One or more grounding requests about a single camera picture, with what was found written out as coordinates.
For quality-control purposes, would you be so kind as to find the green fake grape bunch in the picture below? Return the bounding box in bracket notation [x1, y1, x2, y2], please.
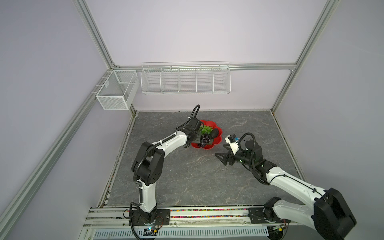
[200, 125, 213, 135]

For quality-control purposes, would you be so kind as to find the dark purple fake grape bunch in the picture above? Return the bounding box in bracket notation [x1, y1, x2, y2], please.
[198, 134, 211, 148]

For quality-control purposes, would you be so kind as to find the dark fake avocado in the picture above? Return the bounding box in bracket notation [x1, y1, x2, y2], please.
[209, 129, 220, 140]

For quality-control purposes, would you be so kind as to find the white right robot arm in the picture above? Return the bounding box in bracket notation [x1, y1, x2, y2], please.
[215, 133, 357, 240]

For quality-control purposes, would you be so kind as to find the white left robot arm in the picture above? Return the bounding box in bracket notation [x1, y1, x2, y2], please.
[132, 117, 202, 224]

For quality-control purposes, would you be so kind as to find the red flower-shaped fruit bowl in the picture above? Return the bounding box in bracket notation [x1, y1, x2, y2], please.
[191, 120, 223, 150]

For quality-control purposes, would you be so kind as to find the white mesh box basket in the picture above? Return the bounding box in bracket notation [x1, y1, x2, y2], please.
[96, 70, 140, 111]

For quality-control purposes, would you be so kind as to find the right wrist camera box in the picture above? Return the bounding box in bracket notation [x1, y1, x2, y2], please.
[223, 135, 240, 155]

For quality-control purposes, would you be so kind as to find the white wire shelf basket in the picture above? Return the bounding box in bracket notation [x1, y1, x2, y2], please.
[141, 62, 232, 95]

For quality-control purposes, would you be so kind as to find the white vented cable duct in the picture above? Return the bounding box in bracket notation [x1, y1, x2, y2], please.
[91, 226, 269, 240]

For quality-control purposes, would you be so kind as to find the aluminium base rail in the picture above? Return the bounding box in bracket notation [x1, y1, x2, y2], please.
[83, 206, 299, 229]

